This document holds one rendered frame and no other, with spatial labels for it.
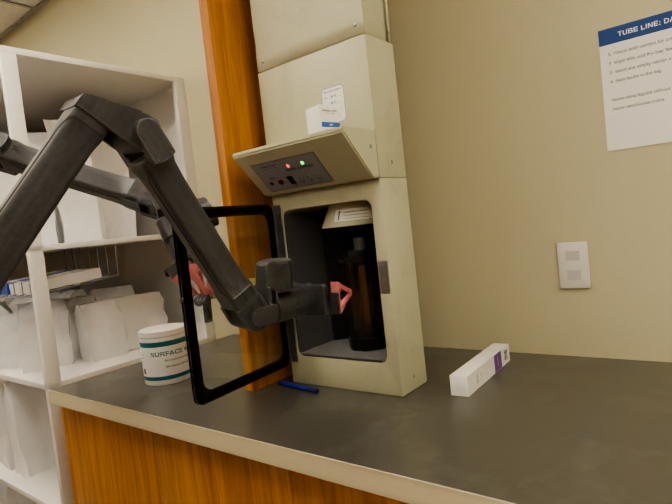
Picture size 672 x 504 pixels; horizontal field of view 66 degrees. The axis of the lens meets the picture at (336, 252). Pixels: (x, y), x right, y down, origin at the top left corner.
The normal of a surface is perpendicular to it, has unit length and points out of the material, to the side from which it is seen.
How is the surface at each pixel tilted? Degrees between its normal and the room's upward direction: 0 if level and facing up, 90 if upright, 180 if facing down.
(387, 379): 90
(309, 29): 90
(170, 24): 90
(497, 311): 90
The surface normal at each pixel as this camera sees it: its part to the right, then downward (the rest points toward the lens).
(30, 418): 0.93, -0.12
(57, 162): 0.65, 0.04
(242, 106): 0.79, -0.05
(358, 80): -0.61, 0.11
